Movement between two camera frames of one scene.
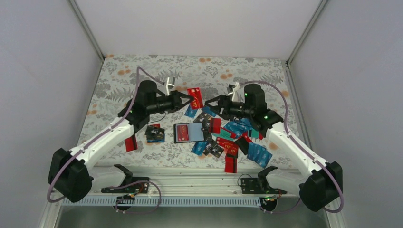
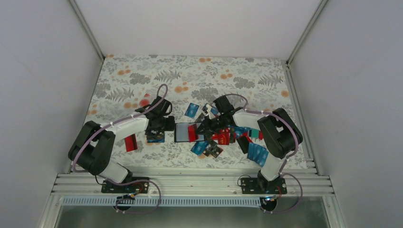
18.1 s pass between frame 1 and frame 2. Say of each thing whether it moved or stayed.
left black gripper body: moved
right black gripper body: moved
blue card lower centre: stayed
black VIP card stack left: stayed
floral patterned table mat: stayed
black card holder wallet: stayed
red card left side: stayed
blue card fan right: stayed
